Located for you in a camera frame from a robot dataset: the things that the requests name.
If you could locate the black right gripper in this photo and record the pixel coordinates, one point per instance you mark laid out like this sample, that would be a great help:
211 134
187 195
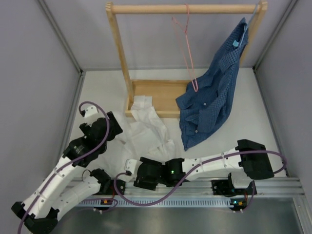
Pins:
151 185

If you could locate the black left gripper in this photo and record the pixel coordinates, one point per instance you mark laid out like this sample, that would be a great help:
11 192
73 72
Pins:
116 129

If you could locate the white shirt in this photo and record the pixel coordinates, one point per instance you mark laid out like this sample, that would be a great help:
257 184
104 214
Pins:
146 136

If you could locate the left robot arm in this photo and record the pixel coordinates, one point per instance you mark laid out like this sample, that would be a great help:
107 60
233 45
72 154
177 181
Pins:
41 212

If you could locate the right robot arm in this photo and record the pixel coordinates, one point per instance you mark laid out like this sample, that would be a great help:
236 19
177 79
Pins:
246 162

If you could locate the blue checked shirt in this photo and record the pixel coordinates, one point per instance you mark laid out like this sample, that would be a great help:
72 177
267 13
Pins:
203 112

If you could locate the light blue hanger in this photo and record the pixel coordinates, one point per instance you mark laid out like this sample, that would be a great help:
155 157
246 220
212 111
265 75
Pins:
248 24

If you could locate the wooden clothes rack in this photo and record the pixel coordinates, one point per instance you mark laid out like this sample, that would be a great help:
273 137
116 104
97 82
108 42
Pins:
165 92

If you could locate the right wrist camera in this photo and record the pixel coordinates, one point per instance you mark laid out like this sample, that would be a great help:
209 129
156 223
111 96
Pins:
131 166

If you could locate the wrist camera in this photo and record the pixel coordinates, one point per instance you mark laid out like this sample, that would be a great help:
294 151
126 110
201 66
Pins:
90 114
131 166

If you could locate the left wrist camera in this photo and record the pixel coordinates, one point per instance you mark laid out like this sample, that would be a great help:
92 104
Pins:
90 114

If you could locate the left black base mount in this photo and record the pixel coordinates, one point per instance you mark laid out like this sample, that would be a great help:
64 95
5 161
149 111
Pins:
121 185

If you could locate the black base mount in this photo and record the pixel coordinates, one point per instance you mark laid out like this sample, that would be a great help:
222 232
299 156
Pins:
221 187
121 185

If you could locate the slotted grey cable duct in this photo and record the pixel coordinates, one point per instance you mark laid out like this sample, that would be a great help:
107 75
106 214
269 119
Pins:
176 202

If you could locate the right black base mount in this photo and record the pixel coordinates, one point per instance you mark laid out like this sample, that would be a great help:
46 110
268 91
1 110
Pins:
221 187

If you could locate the pink wire hanger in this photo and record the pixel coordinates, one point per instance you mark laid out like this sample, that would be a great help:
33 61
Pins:
188 61

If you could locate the aluminium mounting rail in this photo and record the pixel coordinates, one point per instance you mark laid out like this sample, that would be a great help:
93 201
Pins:
274 187

